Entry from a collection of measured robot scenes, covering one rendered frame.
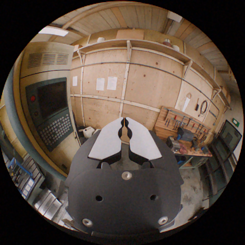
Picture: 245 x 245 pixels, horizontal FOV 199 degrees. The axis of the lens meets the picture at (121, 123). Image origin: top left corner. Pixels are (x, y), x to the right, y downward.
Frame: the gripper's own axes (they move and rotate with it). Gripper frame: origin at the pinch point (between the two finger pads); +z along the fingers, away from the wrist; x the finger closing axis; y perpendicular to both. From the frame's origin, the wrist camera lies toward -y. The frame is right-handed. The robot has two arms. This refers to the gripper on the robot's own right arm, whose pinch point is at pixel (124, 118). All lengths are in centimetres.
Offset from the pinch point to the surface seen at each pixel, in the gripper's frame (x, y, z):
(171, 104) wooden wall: 105, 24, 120
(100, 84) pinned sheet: -53, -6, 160
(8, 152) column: -166, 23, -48
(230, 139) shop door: 362, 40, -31
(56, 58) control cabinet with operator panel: -62, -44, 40
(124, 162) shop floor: 5, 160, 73
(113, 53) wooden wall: -22, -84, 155
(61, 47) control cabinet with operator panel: -58, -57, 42
